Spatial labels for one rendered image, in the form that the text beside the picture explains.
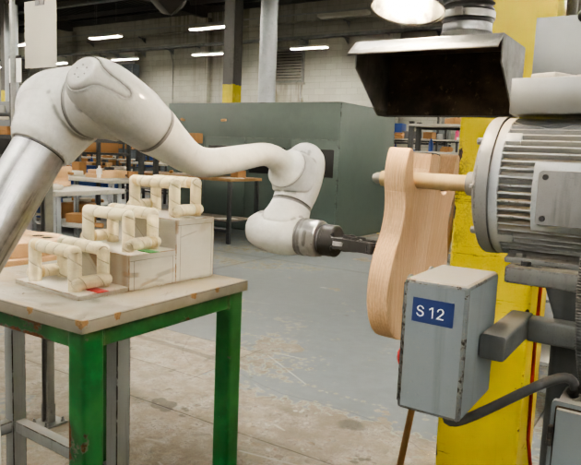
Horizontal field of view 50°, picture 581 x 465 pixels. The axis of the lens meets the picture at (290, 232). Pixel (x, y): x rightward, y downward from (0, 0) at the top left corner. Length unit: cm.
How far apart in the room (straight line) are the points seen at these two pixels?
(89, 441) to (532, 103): 112
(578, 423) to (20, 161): 103
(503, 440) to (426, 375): 137
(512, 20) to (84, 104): 145
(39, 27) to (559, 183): 239
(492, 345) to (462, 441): 139
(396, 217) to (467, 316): 38
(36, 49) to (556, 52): 225
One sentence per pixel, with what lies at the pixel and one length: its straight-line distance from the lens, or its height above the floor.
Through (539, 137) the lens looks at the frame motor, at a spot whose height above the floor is 134.
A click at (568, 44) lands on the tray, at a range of 132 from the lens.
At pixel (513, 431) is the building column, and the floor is 41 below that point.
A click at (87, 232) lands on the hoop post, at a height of 105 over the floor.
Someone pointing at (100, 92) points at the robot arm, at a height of 138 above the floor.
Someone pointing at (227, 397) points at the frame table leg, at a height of 60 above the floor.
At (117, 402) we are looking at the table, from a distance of 219.
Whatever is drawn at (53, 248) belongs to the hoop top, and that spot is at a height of 104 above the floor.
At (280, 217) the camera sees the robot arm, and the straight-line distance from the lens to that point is 150.
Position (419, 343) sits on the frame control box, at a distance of 95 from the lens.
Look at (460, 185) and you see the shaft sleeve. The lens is 125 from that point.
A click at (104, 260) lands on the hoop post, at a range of 162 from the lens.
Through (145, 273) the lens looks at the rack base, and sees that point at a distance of 167.
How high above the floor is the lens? 130
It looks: 7 degrees down
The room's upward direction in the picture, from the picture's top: 2 degrees clockwise
